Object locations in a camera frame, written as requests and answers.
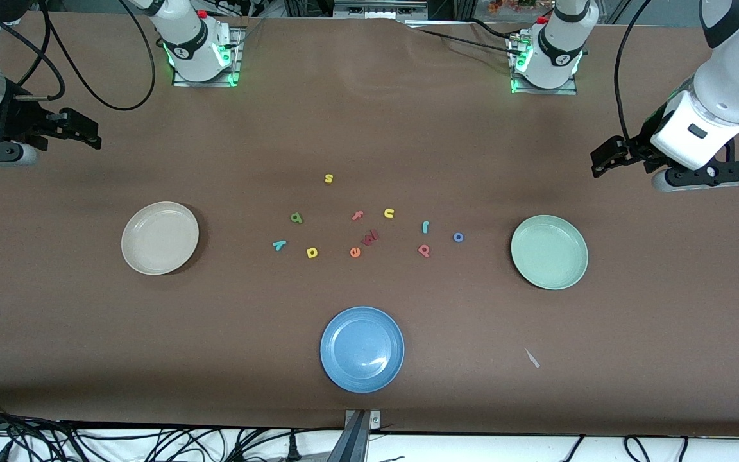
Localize green plate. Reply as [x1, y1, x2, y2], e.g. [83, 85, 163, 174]
[511, 214, 589, 291]

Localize beige brown plate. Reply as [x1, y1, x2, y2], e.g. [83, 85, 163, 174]
[121, 201, 200, 276]

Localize orange flowers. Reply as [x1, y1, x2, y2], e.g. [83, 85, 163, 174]
[488, 0, 553, 15]

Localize brown table cover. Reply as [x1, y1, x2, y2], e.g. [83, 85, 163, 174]
[0, 12, 739, 438]

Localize silver device box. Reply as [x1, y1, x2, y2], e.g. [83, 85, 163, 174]
[333, 0, 429, 20]

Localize blue plate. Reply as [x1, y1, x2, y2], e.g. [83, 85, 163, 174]
[319, 306, 405, 393]

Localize dark aluminium profile beam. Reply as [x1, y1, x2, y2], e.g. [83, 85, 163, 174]
[326, 411, 370, 462]

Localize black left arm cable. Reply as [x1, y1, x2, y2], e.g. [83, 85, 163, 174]
[613, 0, 656, 145]

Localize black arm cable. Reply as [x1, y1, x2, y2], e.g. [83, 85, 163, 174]
[613, 0, 656, 145]
[0, 0, 157, 111]

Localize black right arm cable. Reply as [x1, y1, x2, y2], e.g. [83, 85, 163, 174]
[0, 0, 157, 111]

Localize black cable on table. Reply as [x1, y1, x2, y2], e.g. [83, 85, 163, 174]
[408, 18, 527, 58]

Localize black looped floor cable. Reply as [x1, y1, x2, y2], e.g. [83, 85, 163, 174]
[623, 435, 691, 462]

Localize silver metal bracket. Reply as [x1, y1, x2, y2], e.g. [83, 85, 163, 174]
[344, 410, 382, 431]

